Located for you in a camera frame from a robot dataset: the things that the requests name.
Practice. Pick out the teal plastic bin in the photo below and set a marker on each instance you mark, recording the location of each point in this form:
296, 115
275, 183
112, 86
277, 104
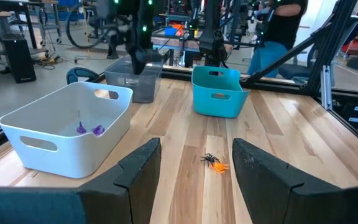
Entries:
219, 107

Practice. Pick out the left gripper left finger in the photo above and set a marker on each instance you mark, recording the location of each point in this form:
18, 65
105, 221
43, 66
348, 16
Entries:
129, 193

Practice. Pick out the grey translucent plastic bin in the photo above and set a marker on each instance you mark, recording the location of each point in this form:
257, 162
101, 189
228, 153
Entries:
141, 90

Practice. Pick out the orange plastic spider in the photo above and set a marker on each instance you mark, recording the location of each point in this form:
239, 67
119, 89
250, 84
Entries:
220, 167

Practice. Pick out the black plastic spider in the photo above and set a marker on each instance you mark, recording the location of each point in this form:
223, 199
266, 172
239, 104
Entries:
210, 158

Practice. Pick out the silver metal bracket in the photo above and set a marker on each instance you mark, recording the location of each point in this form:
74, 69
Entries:
326, 90

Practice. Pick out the white plastic bin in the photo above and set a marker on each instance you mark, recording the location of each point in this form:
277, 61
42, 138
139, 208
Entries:
73, 155

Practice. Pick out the purple plastic witch hat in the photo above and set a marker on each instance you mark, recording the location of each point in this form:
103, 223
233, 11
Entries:
98, 130
81, 128

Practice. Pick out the orange storage bin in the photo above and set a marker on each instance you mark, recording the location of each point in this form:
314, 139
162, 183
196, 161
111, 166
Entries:
179, 28

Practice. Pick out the person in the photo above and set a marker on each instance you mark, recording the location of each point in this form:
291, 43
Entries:
278, 31

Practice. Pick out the black computer tower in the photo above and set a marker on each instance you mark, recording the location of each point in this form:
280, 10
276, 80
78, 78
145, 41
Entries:
19, 59

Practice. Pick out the black office chair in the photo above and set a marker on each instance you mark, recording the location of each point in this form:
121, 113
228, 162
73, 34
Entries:
294, 71

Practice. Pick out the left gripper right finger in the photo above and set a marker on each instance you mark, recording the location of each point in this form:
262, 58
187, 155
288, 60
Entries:
275, 193

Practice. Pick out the blue storage bin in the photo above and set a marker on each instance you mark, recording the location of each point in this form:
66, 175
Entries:
169, 31

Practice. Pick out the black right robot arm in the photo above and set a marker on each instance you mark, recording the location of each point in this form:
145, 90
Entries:
213, 31

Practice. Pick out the wooden background table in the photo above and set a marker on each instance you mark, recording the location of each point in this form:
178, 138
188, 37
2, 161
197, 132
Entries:
182, 43

